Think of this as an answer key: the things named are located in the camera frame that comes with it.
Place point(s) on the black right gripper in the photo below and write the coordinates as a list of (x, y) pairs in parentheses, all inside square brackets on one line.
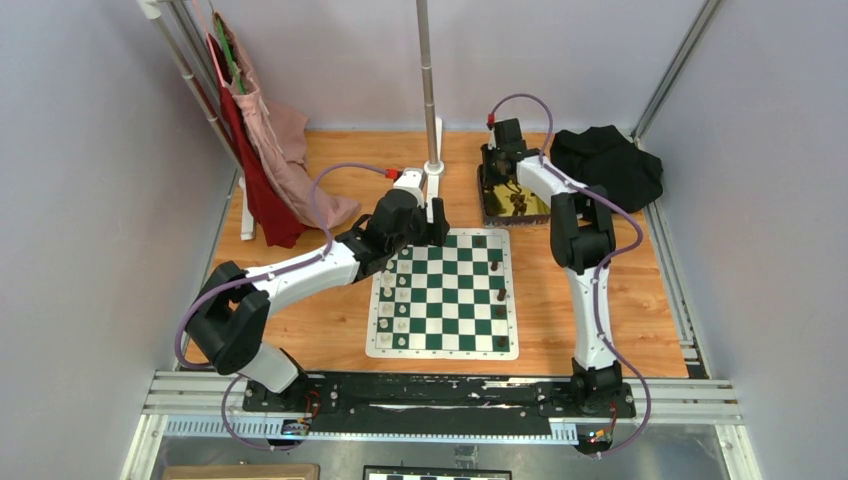
[(490, 178)]

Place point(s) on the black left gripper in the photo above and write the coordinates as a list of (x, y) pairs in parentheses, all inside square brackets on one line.
[(431, 233)]

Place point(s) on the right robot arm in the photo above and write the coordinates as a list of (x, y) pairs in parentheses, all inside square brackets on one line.
[(581, 239)]

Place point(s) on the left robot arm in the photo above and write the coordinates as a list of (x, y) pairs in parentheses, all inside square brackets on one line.
[(228, 318)]

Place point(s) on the green white chess board mat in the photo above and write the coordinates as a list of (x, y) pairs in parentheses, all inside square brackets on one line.
[(452, 301)]

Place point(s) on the decorated gold tin box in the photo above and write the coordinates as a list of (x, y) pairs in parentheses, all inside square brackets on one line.
[(508, 205)]

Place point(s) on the white stand base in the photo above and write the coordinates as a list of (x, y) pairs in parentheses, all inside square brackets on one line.
[(433, 172)]

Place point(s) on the black cloth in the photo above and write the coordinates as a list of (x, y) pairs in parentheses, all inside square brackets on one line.
[(603, 156)]

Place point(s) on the red cloth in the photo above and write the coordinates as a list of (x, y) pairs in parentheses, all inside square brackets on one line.
[(279, 225)]

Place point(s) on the metal stand pole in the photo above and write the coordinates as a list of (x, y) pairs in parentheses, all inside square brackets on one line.
[(426, 73)]

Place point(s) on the pink cloth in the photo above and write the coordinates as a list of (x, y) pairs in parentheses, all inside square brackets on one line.
[(276, 132)]

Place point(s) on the white clothes rack pole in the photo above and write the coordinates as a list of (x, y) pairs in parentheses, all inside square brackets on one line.
[(181, 33)]

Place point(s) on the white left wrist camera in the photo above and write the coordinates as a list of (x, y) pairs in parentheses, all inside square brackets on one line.
[(412, 181)]

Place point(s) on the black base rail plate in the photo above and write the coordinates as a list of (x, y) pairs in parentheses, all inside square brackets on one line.
[(396, 403)]

